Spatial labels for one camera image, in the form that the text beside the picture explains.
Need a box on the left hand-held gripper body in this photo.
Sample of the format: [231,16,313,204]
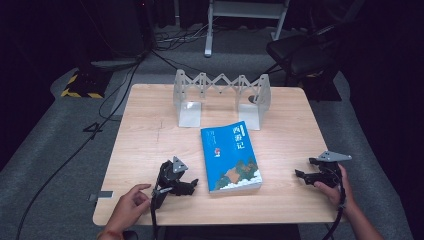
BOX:
[151,155,189,210]

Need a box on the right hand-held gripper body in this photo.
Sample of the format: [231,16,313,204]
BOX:
[314,150,353,189]

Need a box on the blue book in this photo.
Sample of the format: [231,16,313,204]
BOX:
[200,120,264,195]

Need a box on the person's right hand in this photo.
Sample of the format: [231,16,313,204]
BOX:
[313,164,358,215]

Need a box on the person's left hand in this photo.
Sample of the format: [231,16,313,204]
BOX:
[105,183,152,233]

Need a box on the white expandable book stand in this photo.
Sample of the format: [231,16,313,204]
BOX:
[172,68,272,131]

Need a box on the grey tape strip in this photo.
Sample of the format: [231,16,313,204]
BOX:
[88,190,115,203]

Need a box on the black chair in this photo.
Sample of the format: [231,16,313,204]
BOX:
[265,22,343,88]

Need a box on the yellow black striped base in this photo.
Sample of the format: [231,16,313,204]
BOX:
[60,69,109,100]

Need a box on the black equipment stand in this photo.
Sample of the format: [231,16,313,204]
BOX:
[75,0,158,69]

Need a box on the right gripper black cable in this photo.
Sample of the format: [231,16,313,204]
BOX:
[320,173,348,240]

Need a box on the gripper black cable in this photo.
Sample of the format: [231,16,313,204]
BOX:
[149,191,160,240]
[320,173,348,240]

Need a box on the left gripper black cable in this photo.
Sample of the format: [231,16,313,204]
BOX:
[149,191,160,240]

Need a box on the red bracelet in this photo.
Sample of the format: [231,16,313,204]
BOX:
[96,229,124,240]

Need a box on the long black floor cable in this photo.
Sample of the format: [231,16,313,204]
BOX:
[14,59,145,240]

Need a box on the bundle of floor cables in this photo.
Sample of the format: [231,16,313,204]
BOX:
[153,22,215,53]

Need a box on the white metal stand frame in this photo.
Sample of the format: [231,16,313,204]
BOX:
[203,0,292,58]

